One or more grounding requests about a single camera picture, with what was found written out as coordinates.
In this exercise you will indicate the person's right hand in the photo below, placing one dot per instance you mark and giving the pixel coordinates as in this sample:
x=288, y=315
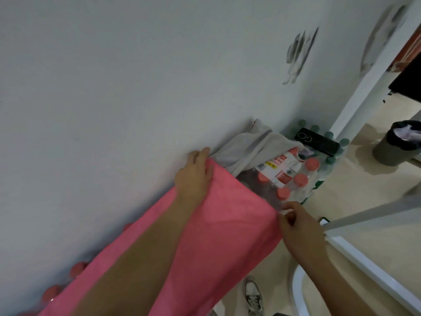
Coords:
x=302, y=233

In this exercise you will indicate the person's left hand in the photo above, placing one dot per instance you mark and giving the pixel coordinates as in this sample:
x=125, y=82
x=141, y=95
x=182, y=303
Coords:
x=194, y=180

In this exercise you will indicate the pink towel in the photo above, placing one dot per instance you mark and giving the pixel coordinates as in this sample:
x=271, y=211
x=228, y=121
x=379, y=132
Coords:
x=230, y=233

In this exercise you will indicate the person's left forearm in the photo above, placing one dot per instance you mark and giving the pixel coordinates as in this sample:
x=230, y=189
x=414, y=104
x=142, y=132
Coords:
x=138, y=259

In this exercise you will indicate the person's right forearm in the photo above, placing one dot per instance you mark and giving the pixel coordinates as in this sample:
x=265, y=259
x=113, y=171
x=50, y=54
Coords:
x=332, y=289

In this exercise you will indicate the person's dark shorts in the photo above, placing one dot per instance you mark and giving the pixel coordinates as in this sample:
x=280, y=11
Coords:
x=281, y=314

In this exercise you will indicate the stack of water bottle packs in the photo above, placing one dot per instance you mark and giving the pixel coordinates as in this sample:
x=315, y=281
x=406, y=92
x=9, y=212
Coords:
x=296, y=174

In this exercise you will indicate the black phone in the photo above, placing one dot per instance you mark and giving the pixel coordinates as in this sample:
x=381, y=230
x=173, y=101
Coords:
x=317, y=141

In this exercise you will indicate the grey trash bin black bag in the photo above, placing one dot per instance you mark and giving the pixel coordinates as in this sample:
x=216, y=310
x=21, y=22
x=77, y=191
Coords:
x=391, y=151

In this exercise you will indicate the white gym machine frame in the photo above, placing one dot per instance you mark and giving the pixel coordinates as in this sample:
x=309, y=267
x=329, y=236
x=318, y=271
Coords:
x=368, y=95

